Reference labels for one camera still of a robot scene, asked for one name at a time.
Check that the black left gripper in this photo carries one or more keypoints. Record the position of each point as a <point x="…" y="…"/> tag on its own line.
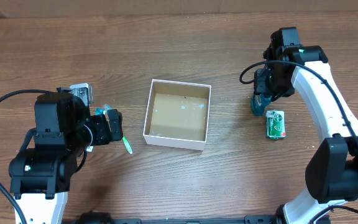
<point x="103" y="134"/>

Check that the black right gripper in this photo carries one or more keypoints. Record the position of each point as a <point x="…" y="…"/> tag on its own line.
<point x="260" y="86"/>

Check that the blue mouthwash bottle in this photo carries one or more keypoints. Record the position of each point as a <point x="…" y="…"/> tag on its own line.
<point x="259" y="103"/>

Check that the green floss pack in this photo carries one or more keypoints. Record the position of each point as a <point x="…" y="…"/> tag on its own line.
<point x="275" y="124"/>

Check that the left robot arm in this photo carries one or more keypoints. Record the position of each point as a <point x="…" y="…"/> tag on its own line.
<point x="41" y="171"/>

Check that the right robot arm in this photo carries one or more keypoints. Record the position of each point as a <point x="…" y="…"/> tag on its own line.
<point x="331" y="176"/>

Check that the green toothbrush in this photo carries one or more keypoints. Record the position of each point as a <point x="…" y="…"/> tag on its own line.
<point x="125" y="141"/>

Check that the teal toothpaste tube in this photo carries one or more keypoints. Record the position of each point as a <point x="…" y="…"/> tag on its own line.
<point x="99" y="111"/>

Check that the white cardboard box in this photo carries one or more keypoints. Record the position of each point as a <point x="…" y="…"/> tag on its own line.
<point x="177" y="114"/>

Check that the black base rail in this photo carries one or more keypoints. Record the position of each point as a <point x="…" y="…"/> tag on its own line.
<point x="105" y="218"/>

